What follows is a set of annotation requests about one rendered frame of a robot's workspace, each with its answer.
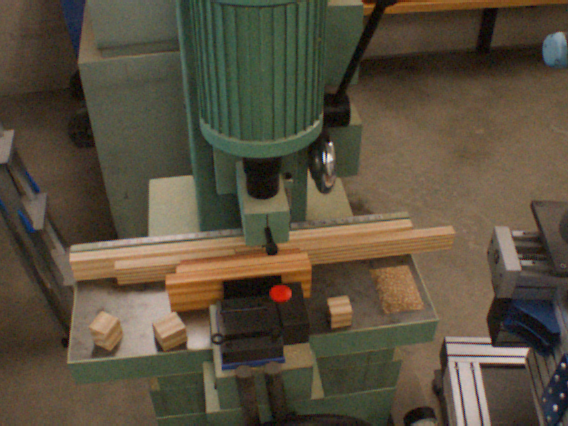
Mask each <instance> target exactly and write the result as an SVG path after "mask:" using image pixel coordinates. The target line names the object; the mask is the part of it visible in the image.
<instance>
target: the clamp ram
mask: <svg viewBox="0 0 568 426"><path fill-rule="evenodd" d="M279 283H282V279H281V275H275V276H265V277H256V278H246V279H237V280H226V281H223V292H224V300H227V299H237V298H245V297H255V296H264V295H270V291H271V289H272V287H273V286H275V284H279Z"/></svg>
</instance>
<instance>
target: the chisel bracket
mask: <svg viewBox="0 0 568 426"><path fill-rule="evenodd" d="M236 168H237V186H238V197H239V203H240V211H241V217H242V225H243V231H244V239H245V244H246V246H257V245H268V243H266V237H265V232H264V228H266V227H270V228H271V231H272V236H273V241H274V244H277V243H287V242H289V229H291V225H290V221H289V220H290V214H291V209H290V208H289V205H288V201H287V197H286V193H285V188H284V183H283V179H281V174H280V173H279V192H278V194H277V195H276V196H275V197H273V198H270V199H263V200H261V199H256V198H253V197H250V196H249V195H248V194H247V190H246V174H245V173H244V170H243V163H242V161H238V162H237V163H236Z"/></svg>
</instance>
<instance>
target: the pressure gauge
mask: <svg viewBox="0 0 568 426"><path fill-rule="evenodd" d="M403 421H404V424H405V426H439V425H440V422H439V420H438V418H437V416H436V413H435V411H434V409H433V408H431V407H427V406H422V407H417V408H414V409H412V410H410V411H409V412H407V413H405V415H404V416H403Z"/></svg>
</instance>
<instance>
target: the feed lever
mask: <svg viewBox="0 0 568 426"><path fill-rule="evenodd" d="M398 1H399V0H375V2H376V5H375V6H374V8H373V10H372V13H371V15H370V17H369V20H368V22H367V24H366V26H365V29H364V31H363V33H362V35H361V38H360V40H359V42H358V44H357V47H356V49H355V51H354V53H353V57H352V59H351V61H350V64H349V66H348V68H347V70H346V73H345V75H344V77H343V79H342V82H341V84H340V86H338V88H337V91H336V92H333V93H324V104H323V126H322V129H324V128H337V127H347V126H348V125H349V123H350V102H349V98H348V96H347V94H346V91H347V89H348V87H349V85H350V83H351V80H352V78H353V76H354V74H355V72H356V70H357V68H358V66H359V64H360V62H361V60H362V58H363V55H364V53H365V51H366V49H367V47H368V45H369V43H370V41H371V39H372V37H373V35H374V33H375V30H376V28H377V26H378V24H379V22H380V20H381V18H382V16H383V14H384V12H385V10H386V8H387V7H391V6H394V5H395V4H397V3H398Z"/></svg>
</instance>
